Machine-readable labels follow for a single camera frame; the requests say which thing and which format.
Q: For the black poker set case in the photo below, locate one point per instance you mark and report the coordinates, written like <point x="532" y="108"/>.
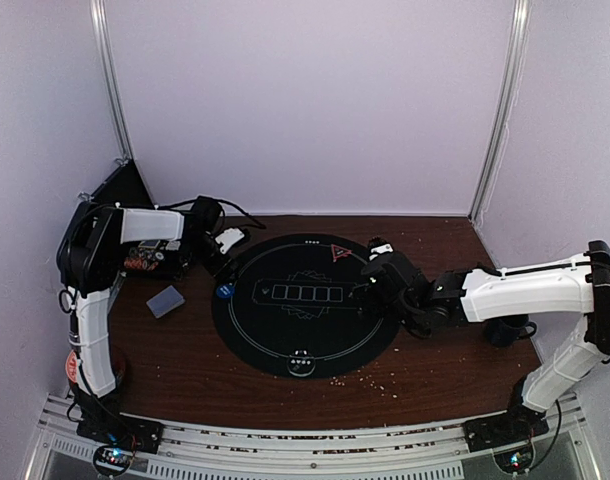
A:
<point x="119" y="230"/>

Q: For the red patterned tin can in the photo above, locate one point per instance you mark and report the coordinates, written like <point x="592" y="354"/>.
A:
<point x="119" y="366"/>

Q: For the dark blue mug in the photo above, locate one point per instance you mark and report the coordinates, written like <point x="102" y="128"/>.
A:
<point x="502" y="332"/>

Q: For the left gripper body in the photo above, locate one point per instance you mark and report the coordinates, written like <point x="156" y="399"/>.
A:
<point x="218" y="269"/>

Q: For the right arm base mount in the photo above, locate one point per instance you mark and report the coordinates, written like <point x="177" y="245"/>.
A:
<point x="509" y="439"/>

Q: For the grey card deck box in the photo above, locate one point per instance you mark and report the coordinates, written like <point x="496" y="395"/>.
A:
<point x="165" y="301"/>

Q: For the aluminium front rail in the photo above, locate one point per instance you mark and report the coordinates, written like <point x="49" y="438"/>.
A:
<point x="438" y="450"/>

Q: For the round black poker mat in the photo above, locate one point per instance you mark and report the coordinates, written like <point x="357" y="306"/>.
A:
<point x="290" y="295"/>

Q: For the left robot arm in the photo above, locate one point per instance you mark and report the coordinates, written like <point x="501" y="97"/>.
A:
<point x="89" y="335"/>

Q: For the blue small blind button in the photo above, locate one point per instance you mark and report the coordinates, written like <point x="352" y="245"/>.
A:
<point x="225" y="291"/>

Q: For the red triangle marker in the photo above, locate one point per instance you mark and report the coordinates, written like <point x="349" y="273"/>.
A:
<point x="338" y="252"/>

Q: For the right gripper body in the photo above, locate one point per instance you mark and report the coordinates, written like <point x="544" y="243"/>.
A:
<point x="365" y="290"/>

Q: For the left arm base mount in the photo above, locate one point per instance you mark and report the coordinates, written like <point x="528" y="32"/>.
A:
<point x="117" y="448"/>

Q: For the chips in case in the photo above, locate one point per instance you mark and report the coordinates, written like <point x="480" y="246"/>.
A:
<point x="143" y="260"/>

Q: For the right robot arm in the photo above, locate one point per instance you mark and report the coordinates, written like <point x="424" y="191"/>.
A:
<point x="579" y="284"/>

